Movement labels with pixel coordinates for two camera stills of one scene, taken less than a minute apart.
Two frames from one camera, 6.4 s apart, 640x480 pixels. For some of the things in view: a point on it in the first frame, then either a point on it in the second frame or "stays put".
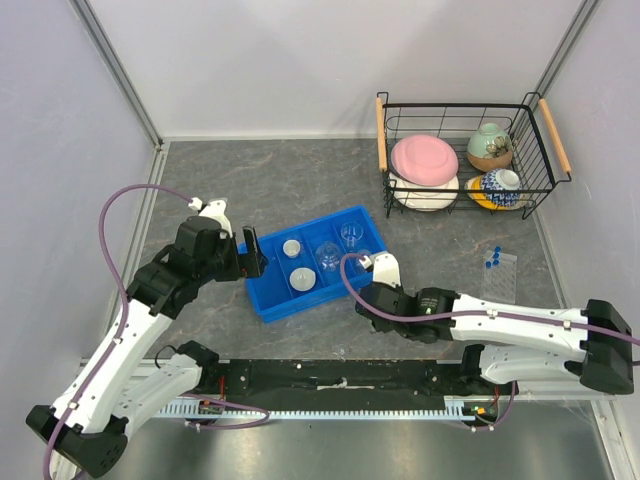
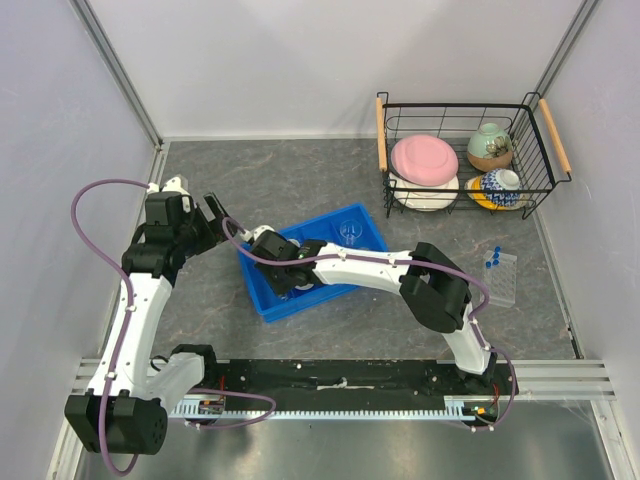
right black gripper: [378, 327] to [281, 289]
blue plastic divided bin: [313, 263] stays put
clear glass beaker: [351, 232] stays put
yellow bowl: [474, 189] stays put
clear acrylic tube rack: [499, 282] stays put
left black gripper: [256, 261] to [214, 234]
